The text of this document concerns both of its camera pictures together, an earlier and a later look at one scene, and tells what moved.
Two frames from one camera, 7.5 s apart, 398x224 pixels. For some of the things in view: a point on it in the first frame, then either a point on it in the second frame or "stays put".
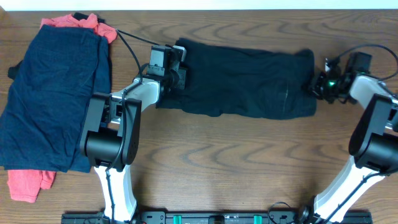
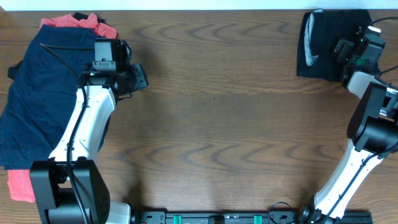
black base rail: (218, 218) stays put
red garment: (23, 185) stays put
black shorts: (224, 79) → (318, 30)
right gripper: (315, 87) → (342, 50)
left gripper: (181, 74) → (140, 82)
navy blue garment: (43, 115) stays put
